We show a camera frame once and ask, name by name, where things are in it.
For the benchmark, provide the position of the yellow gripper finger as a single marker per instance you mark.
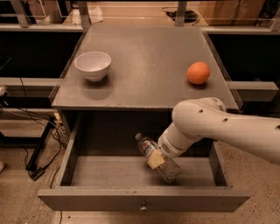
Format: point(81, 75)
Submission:
point(156, 159)

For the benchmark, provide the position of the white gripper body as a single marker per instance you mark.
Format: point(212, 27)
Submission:
point(164, 147)

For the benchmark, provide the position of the clear plastic water bottle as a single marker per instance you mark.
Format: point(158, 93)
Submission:
point(169, 170)

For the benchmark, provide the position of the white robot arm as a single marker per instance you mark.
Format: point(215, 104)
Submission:
point(193, 120)

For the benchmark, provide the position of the open grey top drawer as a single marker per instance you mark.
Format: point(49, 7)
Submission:
point(103, 170)

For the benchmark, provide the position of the orange fruit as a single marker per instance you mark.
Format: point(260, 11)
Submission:
point(198, 73)

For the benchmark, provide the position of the grey cabinet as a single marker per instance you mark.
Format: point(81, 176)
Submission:
point(147, 72)

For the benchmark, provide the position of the white ceramic bowl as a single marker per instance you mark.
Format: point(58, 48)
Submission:
point(93, 66)

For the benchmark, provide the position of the black metal stand leg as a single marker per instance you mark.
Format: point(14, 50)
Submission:
point(31, 167)

